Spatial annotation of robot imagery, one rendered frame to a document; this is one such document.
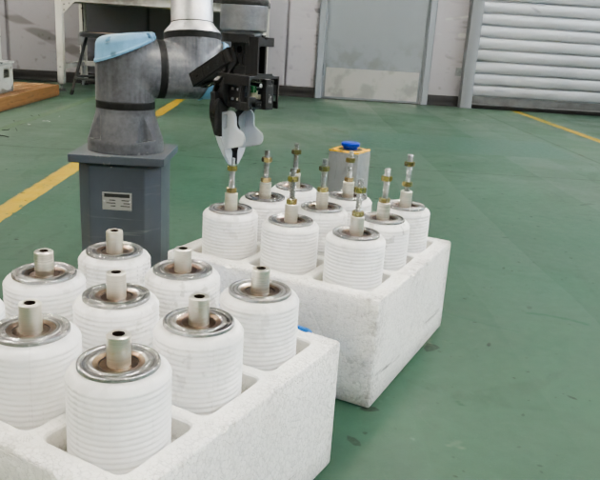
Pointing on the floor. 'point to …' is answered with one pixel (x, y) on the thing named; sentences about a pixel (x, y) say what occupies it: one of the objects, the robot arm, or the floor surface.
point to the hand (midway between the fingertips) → (230, 155)
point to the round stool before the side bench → (82, 56)
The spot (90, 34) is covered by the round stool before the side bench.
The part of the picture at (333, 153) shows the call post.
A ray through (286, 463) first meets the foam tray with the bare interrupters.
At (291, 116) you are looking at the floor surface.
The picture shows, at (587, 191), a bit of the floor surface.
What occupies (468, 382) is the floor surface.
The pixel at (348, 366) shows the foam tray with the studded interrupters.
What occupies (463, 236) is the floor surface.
